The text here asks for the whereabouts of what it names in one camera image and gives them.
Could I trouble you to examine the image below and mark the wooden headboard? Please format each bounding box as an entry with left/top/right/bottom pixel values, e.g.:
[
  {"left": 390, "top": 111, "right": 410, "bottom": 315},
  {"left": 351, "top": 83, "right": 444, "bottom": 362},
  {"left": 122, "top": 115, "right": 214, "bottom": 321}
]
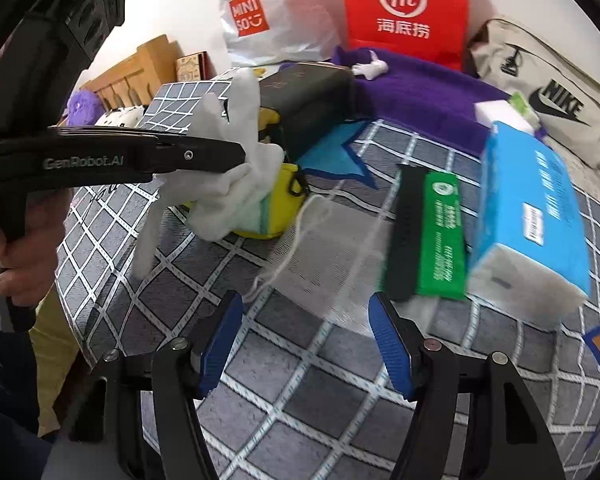
[{"left": 82, "top": 35, "right": 181, "bottom": 111}]

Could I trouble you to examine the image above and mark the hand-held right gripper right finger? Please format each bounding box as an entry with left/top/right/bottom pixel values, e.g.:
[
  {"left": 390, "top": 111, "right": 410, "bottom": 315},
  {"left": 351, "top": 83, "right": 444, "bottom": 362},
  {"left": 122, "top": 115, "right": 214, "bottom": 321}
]
[{"left": 368, "top": 292, "right": 566, "bottom": 480}]

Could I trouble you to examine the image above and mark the person's left hand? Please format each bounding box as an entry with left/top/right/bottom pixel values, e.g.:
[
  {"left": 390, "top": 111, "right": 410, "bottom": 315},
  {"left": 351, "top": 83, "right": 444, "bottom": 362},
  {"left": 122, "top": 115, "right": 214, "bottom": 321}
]
[{"left": 0, "top": 187, "right": 73, "bottom": 306}]

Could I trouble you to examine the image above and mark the pale green cloth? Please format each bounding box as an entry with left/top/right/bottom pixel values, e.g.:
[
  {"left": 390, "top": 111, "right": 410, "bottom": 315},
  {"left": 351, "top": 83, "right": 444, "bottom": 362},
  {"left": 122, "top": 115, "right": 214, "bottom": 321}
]
[{"left": 30, "top": 285, "right": 81, "bottom": 441}]

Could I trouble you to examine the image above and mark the white tissue packet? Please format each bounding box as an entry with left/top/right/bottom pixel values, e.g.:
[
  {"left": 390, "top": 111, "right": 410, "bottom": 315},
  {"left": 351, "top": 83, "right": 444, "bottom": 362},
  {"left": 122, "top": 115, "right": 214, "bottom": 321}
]
[{"left": 252, "top": 195, "right": 396, "bottom": 326}]

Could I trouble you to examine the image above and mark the purple plush toy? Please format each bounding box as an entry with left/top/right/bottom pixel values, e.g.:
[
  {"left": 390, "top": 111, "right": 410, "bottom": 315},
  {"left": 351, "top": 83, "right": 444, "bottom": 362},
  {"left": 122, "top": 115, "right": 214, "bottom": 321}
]
[{"left": 62, "top": 89, "right": 106, "bottom": 126}]

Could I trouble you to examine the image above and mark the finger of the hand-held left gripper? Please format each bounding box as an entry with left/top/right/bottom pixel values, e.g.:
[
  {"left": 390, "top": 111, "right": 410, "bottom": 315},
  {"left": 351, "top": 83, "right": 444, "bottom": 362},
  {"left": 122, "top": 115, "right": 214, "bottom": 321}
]
[{"left": 152, "top": 140, "right": 247, "bottom": 175}]

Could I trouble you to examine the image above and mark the person's left forearm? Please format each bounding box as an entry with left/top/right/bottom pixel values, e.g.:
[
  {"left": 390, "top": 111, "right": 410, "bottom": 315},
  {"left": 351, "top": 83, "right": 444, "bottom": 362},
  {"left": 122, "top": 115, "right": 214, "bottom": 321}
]
[{"left": 0, "top": 290, "right": 43, "bottom": 480}]

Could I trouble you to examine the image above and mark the purple towel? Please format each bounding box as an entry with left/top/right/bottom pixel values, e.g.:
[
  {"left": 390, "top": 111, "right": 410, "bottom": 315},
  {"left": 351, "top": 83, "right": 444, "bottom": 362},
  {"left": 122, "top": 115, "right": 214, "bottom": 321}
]
[{"left": 330, "top": 46, "right": 548, "bottom": 158}]

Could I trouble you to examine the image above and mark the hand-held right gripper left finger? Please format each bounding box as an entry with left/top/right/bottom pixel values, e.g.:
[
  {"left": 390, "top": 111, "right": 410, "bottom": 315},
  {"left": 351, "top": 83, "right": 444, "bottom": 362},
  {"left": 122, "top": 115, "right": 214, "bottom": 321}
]
[{"left": 70, "top": 291, "right": 244, "bottom": 480}]

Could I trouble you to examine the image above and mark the dark green box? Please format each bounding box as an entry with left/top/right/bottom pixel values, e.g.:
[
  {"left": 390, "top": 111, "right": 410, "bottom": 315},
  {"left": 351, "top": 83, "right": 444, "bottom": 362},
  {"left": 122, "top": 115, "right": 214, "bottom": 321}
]
[{"left": 257, "top": 61, "right": 357, "bottom": 161}]

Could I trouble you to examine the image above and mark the blue tissue pack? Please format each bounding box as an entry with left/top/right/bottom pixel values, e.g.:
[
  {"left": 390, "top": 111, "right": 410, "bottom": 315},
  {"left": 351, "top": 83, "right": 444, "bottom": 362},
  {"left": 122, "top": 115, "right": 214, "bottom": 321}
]
[{"left": 465, "top": 121, "right": 593, "bottom": 311}]

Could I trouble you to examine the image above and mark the grey checked blanket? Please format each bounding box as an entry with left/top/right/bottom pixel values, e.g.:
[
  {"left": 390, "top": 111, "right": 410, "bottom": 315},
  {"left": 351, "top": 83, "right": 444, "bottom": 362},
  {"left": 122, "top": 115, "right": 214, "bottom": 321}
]
[{"left": 55, "top": 80, "right": 600, "bottom": 480}]

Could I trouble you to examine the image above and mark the red paper shopping bag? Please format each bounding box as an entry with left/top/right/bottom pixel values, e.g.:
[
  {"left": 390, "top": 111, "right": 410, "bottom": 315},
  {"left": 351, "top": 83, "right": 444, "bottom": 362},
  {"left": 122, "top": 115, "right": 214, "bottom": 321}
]
[{"left": 339, "top": 0, "right": 470, "bottom": 72}]

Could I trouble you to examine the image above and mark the white sponge block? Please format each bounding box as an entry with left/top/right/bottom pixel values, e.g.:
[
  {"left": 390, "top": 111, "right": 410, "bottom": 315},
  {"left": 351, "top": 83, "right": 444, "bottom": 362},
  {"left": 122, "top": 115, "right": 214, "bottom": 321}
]
[{"left": 474, "top": 100, "right": 536, "bottom": 136}]

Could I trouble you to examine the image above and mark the white plastic shopping bag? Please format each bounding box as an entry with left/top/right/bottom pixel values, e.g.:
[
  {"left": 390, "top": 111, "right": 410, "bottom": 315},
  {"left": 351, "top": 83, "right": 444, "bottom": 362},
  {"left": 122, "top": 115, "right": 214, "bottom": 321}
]
[{"left": 219, "top": 0, "right": 343, "bottom": 68}]

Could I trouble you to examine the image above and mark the small green tissue pack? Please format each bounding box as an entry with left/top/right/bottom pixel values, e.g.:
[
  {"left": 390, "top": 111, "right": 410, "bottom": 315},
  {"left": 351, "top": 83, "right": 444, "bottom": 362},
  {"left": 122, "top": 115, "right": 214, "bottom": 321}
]
[{"left": 510, "top": 91, "right": 541, "bottom": 128}]

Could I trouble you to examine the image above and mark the small brown box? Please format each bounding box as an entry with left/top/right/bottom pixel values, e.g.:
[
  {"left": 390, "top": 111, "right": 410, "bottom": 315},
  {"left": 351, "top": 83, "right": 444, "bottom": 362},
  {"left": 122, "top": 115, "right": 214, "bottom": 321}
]
[{"left": 175, "top": 51, "right": 216, "bottom": 83}]

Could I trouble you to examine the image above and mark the grey waist bag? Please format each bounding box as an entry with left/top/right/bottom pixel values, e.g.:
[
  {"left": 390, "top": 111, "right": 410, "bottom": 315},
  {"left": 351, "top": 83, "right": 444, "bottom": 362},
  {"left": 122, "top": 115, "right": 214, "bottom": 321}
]
[{"left": 467, "top": 17, "right": 600, "bottom": 166}]

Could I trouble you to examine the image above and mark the yellow pouch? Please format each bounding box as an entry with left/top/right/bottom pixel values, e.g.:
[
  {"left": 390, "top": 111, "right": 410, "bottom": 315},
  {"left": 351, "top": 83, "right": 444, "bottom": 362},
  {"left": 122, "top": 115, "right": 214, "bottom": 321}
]
[{"left": 230, "top": 160, "right": 308, "bottom": 240}]

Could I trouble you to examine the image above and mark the green foil packet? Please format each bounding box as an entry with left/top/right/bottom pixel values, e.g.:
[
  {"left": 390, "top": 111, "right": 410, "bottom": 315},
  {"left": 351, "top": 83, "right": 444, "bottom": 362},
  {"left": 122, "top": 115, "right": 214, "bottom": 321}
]
[{"left": 414, "top": 170, "right": 468, "bottom": 301}]

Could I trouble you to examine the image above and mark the black watch strap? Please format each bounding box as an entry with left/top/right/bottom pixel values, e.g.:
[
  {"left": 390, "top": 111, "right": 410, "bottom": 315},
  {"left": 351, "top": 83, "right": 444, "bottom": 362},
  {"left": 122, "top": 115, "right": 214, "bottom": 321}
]
[{"left": 377, "top": 162, "right": 431, "bottom": 302}]

